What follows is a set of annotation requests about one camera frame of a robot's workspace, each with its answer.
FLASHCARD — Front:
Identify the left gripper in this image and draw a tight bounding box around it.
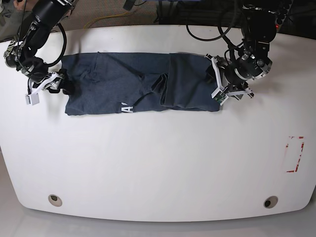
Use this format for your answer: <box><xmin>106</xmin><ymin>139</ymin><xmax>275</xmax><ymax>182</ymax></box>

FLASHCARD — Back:
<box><xmin>204</xmin><ymin>50</ymin><xmax>272</xmax><ymax>93</ymax></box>

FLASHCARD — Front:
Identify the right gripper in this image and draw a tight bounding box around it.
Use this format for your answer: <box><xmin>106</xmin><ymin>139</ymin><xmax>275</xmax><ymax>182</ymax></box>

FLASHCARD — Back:
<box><xmin>3</xmin><ymin>40</ymin><xmax>76</xmax><ymax>95</ymax></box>

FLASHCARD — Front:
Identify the dark blue T-shirt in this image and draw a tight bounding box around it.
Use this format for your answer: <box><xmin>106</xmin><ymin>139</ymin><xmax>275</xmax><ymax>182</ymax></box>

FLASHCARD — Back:
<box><xmin>62</xmin><ymin>52</ymin><xmax>220</xmax><ymax>116</ymax></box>

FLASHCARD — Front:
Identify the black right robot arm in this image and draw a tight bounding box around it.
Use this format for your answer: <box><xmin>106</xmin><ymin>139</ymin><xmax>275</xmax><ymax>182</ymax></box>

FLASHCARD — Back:
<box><xmin>3</xmin><ymin>0</ymin><xmax>77</xmax><ymax>95</ymax></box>

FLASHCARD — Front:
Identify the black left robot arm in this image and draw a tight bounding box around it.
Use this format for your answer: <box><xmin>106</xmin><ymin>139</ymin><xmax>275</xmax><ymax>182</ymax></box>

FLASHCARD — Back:
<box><xmin>210</xmin><ymin>0</ymin><xmax>277</xmax><ymax>96</ymax></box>

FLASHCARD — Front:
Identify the power strip with red light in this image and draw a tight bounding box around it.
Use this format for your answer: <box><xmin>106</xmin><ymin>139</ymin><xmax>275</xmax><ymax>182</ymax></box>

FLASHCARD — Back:
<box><xmin>275</xmin><ymin>0</ymin><xmax>293</xmax><ymax>32</ymax></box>

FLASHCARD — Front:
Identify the red tape rectangle marking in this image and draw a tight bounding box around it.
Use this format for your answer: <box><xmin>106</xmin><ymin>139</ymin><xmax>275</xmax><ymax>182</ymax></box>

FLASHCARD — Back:
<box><xmin>284</xmin><ymin>136</ymin><xmax>305</xmax><ymax>173</ymax></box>

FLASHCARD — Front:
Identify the left table grommet hole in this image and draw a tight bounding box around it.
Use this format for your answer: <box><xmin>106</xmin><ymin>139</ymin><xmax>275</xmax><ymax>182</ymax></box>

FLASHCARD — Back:
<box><xmin>48</xmin><ymin>195</ymin><xmax>62</xmax><ymax>207</ymax></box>

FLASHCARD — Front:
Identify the table grommet hole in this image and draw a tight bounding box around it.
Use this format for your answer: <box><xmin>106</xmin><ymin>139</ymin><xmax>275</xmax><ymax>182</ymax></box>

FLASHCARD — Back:
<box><xmin>48</xmin><ymin>195</ymin><xmax>62</xmax><ymax>207</ymax></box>
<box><xmin>263</xmin><ymin>196</ymin><xmax>278</xmax><ymax>209</ymax></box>

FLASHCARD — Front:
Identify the right table grommet hole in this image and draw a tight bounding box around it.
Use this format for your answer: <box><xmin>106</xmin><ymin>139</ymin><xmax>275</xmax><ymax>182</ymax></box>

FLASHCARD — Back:
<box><xmin>263</xmin><ymin>196</ymin><xmax>278</xmax><ymax>209</ymax></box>

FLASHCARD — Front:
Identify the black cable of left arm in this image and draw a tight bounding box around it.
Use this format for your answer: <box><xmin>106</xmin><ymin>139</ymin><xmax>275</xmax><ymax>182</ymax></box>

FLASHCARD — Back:
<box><xmin>185</xmin><ymin>0</ymin><xmax>245</xmax><ymax>62</ymax></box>

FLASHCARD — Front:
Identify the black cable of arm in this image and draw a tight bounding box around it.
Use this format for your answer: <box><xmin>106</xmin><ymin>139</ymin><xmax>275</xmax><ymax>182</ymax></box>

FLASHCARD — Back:
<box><xmin>185</xmin><ymin>0</ymin><xmax>245</xmax><ymax>62</ymax></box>
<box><xmin>41</xmin><ymin>22</ymin><xmax>69</xmax><ymax>68</ymax></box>

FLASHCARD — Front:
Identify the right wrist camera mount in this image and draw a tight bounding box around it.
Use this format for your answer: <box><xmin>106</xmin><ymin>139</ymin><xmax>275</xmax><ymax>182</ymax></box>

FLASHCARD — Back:
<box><xmin>25</xmin><ymin>72</ymin><xmax>64</xmax><ymax>105</ymax></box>

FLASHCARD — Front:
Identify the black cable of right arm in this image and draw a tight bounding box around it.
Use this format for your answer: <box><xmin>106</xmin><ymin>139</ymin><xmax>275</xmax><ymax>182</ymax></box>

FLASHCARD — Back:
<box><xmin>41</xmin><ymin>22</ymin><xmax>69</xmax><ymax>68</ymax></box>

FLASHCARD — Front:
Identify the yellow cable on floor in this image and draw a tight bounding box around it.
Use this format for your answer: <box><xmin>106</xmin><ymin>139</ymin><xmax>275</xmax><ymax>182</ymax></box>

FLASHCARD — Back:
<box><xmin>84</xmin><ymin>9</ymin><xmax>131</xmax><ymax>30</ymax></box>

